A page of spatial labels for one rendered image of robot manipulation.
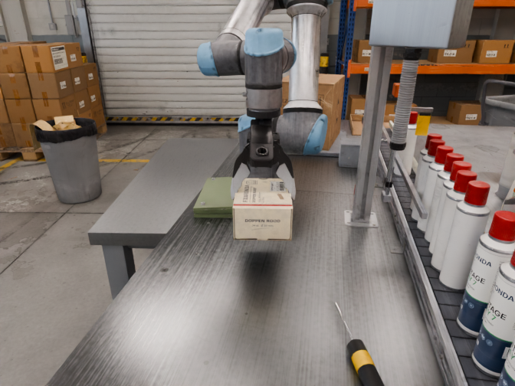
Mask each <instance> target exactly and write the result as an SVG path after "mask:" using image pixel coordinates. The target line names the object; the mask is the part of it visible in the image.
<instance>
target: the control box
mask: <svg viewBox="0 0 515 386"><path fill-rule="evenodd" d="M473 6H474V0H374V2H373V9H372V22H371V29H370V36H369V46H373V47H408V48H427V49H445V50H447V49H454V48H461V47H464V46H465V43H466V39H467V33H468V29H469V24H470V20H471V14H472V10H473Z"/></svg>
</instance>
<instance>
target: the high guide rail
mask: <svg viewBox="0 0 515 386"><path fill-rule="evenodd" d="M382 134H383V135H384V138H385V139H387V144H388V147H389V149H390V146H389V143H390V141H391V139H390V137H389V134H388V133H387V131H386V129H385V127H384V125H383V127H382ZM390 151H391V149H390ZM395 163H396V165H397V166H398V168H399V171H400V173H401V175H402V178H403V180H404V182H405V184H406V187H407V189H408V191H409V193H410V195H411V197H412V200H413V201H414V204H415V206H416V208H417V210H418V213H419V215H420V217H421V219H427V216H428V212H427V211H426V209H425V206H424V205H423V203H422V200H421V199H420V197H419V195H418V192H417V191H416V189H415V186H414V185H413V183H412V180H411V179H410V177H409V175H408V173H407V171H406V169H405V166H404V165H403V163H402V160H401V159H400V157H399V154H398V153H397V151H396V152H395Z"/></svg>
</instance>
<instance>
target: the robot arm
mask: <svg viewBox="0 0 515 386"><path fill-rule="evenodd" d="M331 4H333V0H241V1H240V2H239V4H238V6H237V8H236V9H235V10H234V12H233V14H232V15H231V17H230V18H229V20H228V22H227V23H226V25H225V26H224V28H223V29H222V31H221V33H220V35H219V36H218V38H217V39H216V41H215V42H210V41H209V42H208V43H203V44H201V45H200V46H199V47H198V51H197V62H198V67H199V70H200V71H201V72H202V73H203V74H204V75H205V76H215V77H220V76H236V75H245V90H246V92H243V93H242V96H243V97H247V98H246V107H247V114H244V115H242V116H241V117H240V118H239V119H238V136H239V147H240V154H239V155H238V157H237V158H236V160H235V165H234V171H233V176H232V181H231V199H232V200H234V199H235V193H238V189H239V188H240V187H241V186H242V182H243V181H244V179H246V178H280V179H282V180H283V182H284V187H285V188H286V189H287V190H288V193H289V194H291V199H292V200H294V199H295V194H296V188H295V182H294V172H293V167H292V163H291V160H290V157H289V155H288V154H292V155H316V154H318V153H320V152H321V150H322V148H323V145H324V142H325V138H326V131H327V123H328V119H327V115H325V114H323V108H322V107H321V106H320V105H319V104H318V85H319V68H320V35H321V19H322V17H323V16H324V15H325V14H326V13H327V6H328V5H331ZM277 9H287V14H288V15H289V17H290V18H291V36H290V41H289V40H288V39H286V38H284V35H283V31H282V30H281V29H280V28H259V26H260V24H261V22H262V20H263V18H264V16H266V15H268V14H269V13H270V12H271V11H272V10H277ZM289 70H290V77H289V99H288V104H287V105H286V106H285V107H284V108H283V115H281V114H280V108H281V107H282V80H283V74H284V73H286V72H288V71H289Z"/></svg>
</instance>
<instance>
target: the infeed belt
mask: <svg viewBox="0 0 515 386"><path fill-rule="evenodd" d="M385 129H386V131H387V133H388V134H389V137H390V139H392V131H391V129H390V128H385ZM380 151H381V153H382V157H383V159H384V162H385V165H386V168H387V170H388V166H389V155H390V149H389V147H388V144H387V142H381V143H380ZM393 172H394V169H393V171H392V184H393V186H394V189H395V192H396V194H397V196H398V199H399V202H400V205H401V207H402V210H403V213H404V215H405V219H406V220H407V223H408V226H409V229H410V231H411V233H412V237H413V240H414V242H415V246H416V247H417V250H418V253H419V256H420V258H421V260H422V264H423V266H424V268H425V272H426V274H427V277H428V280H429V283H430V284H431V288H432V290H433V293H434V295H435V298H436V301H437V303H438V307H439V309H440V311H441V315H442V317H443V320H444V323H445V325H446V328H447V330H448V334H449V335H450V338H451V341H452V344H453V346H454V350H455V352H456V354H457V357H458V360H459V362H460V365H461V368H462V371H463V372H464V376H465V379H466V381H467V385H468V386H497V382H498V380H499V379H496V378H492V377H489V376H487V375H485V374H484V373H482V372H481V371H479V370H478V369H477V368H476V367H475V366H474V364H473V362H472V360H471V355H472V353H473V350H474V346H475V343H476V341H477V338H475V337H472V336H469V335H467V334H466V333H464V332H462V331H461V330H460V329H459V328H458V325H457V322H456V320H457V317H458V313H459V310H460V307H461V302H462V299H463V296H464V291H463V292H458V291H453V290H450V289H447V288H445V287H444V286H442V285H441V284H440V282H439V276H440V273H439V272H438V271H436V270H434V269H433V268H432V267H431V259H432V255H431V254H430V253H429V252H428V248H429V245H430V244H428V243H427V242H426V241H425V240H424V236H425V234H424V233H422V232H421V231H419V230H418V229H417V224H418V222H415V221H413V220H412V219H411V216H412V211H411V210H410V205H411V200H412V197H411V195H410V193H409V191H408V189H407V187H406V184H405V182H404V180H403V178H402V177H398V176H396V175H394V174H393ZM415 176H416V174H415V172H414V171H413V169H411V174H410V176H409V177H410V179H411V180H412V183H413V185H414V184H415Z"/></svg>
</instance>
